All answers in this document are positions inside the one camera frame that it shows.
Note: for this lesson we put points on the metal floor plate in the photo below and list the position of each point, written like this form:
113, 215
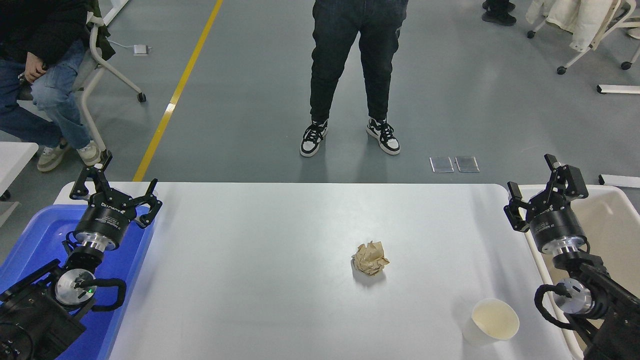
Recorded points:
441, 164
467, 164

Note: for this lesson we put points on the white frame wheeled chair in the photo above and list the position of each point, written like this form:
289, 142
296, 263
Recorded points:
95, 65

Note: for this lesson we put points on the cream coat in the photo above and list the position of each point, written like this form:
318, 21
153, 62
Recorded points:
575, 20

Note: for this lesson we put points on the white furniture frame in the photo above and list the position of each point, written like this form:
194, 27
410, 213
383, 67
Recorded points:
116, 10

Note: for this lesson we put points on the white wheeled chair with coat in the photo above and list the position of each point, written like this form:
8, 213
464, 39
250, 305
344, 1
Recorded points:
595, 45

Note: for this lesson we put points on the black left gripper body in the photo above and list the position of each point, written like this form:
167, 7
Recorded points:
107, 217

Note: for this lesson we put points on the standing person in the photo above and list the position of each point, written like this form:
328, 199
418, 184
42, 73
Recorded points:
340, 50

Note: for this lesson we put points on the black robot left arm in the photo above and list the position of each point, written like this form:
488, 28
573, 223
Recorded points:
30, 310

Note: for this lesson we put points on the seated person's hand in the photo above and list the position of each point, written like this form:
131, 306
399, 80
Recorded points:
35, 67

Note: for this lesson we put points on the dark green jacket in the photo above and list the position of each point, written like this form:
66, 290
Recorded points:
104, 35

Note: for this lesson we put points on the white paper cup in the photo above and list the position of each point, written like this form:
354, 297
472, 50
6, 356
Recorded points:
495, 320

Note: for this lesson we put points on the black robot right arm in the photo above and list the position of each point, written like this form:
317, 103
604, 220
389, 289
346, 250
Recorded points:
615, 310

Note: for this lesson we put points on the white floor bar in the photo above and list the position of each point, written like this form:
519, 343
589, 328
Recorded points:
620, 89
622, 181

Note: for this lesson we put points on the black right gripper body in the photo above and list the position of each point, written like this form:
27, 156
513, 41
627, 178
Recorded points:
555, 225

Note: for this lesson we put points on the blue plastic tray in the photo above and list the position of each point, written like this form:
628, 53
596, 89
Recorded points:
42, 240

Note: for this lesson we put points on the tan paper ball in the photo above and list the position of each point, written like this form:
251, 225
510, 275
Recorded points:
371, 259

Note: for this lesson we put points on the large pale plastic bin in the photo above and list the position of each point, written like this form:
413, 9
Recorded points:
607, 210

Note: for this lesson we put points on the seated person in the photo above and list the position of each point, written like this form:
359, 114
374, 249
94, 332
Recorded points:
55, 95

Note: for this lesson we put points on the person in black shoes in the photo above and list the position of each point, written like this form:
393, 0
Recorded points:
499, 16

